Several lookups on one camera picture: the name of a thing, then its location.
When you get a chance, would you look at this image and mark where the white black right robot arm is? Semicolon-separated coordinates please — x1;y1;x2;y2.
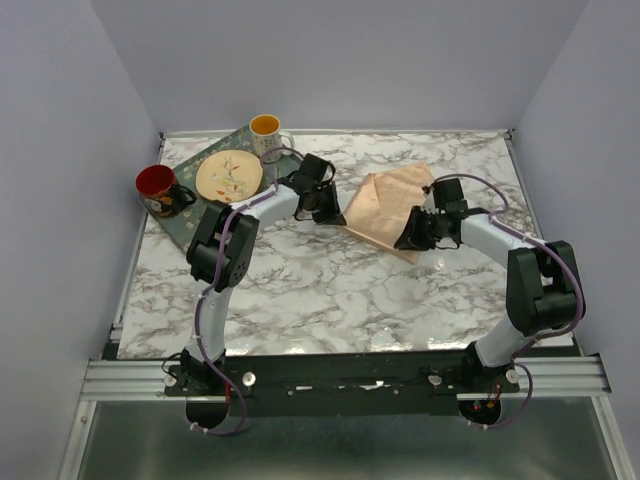
394;174;586;392

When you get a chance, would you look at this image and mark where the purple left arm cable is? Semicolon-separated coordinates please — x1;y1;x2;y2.
188;147;306;436

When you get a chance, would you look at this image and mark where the green floral tray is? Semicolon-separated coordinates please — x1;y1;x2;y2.
141;126;302;253

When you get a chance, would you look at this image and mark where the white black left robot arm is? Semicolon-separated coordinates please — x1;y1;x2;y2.
164;154;346;396

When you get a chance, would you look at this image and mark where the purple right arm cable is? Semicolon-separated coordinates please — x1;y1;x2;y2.
434;172;586;431

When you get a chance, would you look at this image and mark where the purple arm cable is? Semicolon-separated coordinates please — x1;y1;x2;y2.
188;147;306;436
434;172;586;431

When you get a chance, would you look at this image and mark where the peach cloth napkin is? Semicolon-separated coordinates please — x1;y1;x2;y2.
343;161;434;264

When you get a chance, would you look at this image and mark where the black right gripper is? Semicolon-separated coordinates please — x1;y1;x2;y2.
393;205;445;252

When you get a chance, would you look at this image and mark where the black mug red inside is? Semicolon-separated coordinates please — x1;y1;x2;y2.
135;164;197;218

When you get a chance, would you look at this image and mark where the cream bird plate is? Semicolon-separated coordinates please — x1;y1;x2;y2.
195;150;264;203

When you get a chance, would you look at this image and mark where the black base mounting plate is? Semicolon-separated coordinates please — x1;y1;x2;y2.
164;350;520;427

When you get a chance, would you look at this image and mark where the white mug yellow inside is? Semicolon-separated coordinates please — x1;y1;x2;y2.
249;114;295;164

